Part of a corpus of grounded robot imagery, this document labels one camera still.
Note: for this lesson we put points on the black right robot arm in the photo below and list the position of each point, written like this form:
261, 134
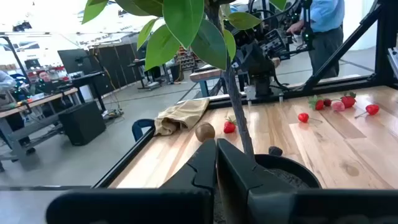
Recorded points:
258, 71

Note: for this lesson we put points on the pink raspberry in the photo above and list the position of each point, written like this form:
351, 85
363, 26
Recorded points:
338, 106

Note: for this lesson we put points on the brown paper bag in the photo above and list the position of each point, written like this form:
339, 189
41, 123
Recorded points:
180, 116

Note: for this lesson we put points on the black aluminium table frame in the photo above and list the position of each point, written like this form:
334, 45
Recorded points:
385, 46

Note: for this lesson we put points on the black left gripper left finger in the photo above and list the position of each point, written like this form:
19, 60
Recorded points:
186, 205

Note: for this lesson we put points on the wooden workbench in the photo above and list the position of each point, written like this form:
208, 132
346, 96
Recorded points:
46, 100

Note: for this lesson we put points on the red cherry with stem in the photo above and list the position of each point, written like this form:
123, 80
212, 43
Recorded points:
303, 117
372, 109

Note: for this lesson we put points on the small red strawberry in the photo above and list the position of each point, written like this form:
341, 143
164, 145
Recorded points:
229, 127
348, 101
317, 104

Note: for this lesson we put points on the person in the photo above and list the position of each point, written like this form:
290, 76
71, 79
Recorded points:
6, 82
45, 77
325, 18

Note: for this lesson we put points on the black standing desk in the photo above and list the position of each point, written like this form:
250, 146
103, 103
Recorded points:
88, 79

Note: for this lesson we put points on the brown kiwi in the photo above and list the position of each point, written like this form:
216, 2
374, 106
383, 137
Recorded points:
205, 132

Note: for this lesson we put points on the black monitor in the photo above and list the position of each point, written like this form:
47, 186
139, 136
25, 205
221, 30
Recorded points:
74, 60

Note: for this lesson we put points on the artificial green leafy tree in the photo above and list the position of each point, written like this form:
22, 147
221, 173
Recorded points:
183, 21

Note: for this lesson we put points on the dark chair backrest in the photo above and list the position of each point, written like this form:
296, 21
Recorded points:
141, 121

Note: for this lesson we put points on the black plant pot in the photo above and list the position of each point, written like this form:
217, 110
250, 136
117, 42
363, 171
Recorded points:
289, 163

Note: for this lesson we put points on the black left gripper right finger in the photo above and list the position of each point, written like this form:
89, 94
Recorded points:
248, 199

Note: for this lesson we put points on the black partition panels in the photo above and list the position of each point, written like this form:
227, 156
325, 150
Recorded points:
115, 65

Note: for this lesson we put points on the blackberry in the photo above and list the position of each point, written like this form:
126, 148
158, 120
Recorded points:
275, 151

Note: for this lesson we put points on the wooden bench blue legs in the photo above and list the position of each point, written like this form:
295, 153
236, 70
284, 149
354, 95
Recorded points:
203, 74

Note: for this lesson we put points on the dark red cherry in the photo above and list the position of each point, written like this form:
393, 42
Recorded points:
327, 102

